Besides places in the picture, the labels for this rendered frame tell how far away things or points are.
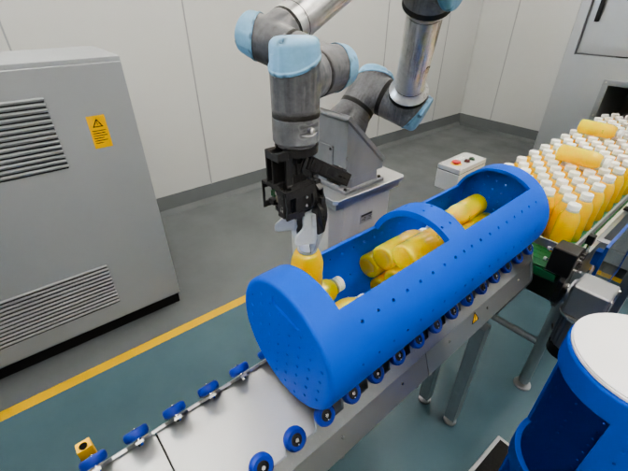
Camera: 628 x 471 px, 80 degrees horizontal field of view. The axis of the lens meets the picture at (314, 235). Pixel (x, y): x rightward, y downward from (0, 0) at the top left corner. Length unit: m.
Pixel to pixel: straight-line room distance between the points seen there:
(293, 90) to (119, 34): 2.77
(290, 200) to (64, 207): 1.59
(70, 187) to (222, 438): 1.49
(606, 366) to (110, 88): 1.96
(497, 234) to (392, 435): 1.18
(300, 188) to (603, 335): 0.75
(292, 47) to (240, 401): 0.70
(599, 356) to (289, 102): 0.80
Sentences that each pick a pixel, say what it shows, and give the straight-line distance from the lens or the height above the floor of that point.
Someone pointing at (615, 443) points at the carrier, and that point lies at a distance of 1.03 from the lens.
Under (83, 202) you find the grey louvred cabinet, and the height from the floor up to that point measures 0.84.
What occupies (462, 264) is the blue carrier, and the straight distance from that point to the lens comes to 0.89.
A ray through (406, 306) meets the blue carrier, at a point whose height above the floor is 1.16.
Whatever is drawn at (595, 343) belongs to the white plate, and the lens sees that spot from 1.03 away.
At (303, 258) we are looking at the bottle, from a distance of 0.72.
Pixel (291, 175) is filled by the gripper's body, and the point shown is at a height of 1.42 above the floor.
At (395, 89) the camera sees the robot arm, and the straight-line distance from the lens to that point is 1.19.
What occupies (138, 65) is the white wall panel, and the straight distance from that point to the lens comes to 3.33.
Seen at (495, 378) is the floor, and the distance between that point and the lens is 2.26.
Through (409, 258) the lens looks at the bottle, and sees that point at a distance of 0.89.
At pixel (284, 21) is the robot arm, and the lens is 0.73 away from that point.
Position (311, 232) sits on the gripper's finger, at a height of 1.30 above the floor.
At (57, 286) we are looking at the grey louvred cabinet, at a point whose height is 0.44.
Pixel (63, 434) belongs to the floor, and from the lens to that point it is 2.21.
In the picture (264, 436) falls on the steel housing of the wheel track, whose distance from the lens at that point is 0.85.
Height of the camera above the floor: 1.66
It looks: 33 degrees down
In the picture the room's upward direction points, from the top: straight up
